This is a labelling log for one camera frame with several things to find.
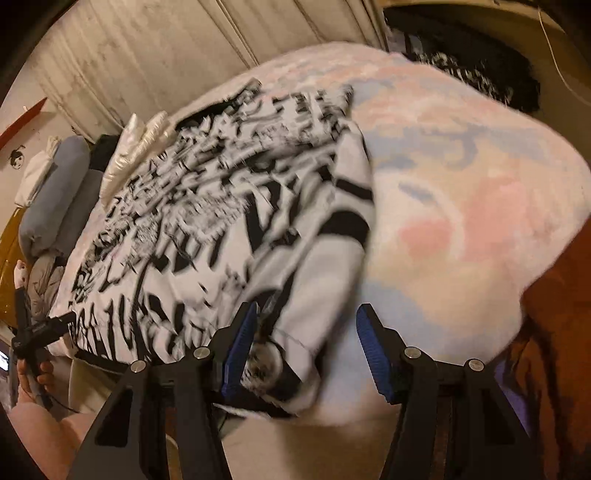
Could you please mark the orange-brown cloth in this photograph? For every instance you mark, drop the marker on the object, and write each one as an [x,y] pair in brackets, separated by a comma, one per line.
[563,346]

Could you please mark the black clothing heap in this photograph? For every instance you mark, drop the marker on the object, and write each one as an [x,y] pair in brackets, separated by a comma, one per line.
[104,150]

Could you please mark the white black printed jacket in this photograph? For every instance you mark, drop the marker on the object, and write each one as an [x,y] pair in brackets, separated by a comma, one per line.
[184,207]

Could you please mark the beige curtain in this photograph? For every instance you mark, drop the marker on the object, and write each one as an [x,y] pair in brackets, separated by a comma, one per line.
[161,55]

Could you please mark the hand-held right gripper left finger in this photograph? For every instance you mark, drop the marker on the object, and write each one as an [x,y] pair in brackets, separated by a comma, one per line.
[238,353]

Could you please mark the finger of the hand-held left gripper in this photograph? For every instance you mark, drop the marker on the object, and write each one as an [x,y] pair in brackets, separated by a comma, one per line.
[61,326]

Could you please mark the white folded cloth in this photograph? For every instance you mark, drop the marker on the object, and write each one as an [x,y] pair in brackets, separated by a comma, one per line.
[34,173]

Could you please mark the pastel patterned blanket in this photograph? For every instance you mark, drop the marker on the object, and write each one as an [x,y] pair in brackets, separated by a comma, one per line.
[461,184]

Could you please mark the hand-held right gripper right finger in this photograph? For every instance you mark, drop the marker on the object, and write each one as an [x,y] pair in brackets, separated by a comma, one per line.
[376,355]

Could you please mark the person's left hand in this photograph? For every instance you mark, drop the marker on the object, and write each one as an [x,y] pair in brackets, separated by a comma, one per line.
[47,376]

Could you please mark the beige crumpled cloth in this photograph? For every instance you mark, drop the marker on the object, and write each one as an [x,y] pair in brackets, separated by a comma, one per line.
[46,281]

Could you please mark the person's left forearm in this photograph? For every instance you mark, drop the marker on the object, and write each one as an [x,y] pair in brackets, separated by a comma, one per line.
[41,431]

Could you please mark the grey-blue bolster pillow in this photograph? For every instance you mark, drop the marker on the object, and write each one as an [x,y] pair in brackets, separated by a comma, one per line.
[81,207]
[55,184]

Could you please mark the black wall sticker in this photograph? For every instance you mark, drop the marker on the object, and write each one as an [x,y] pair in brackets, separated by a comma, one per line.
[17,157]

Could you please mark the shiny white puffer jacket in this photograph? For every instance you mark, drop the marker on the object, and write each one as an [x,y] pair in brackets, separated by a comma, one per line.
[134,145]

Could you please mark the wooden bed headboard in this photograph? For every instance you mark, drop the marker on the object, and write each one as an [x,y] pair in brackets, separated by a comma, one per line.
[10,267]

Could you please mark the red wall shelf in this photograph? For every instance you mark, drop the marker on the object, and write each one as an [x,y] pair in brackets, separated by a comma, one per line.
[23,122]

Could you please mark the black white printed cloth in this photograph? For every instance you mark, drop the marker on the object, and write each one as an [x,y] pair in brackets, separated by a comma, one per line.
[461,69]

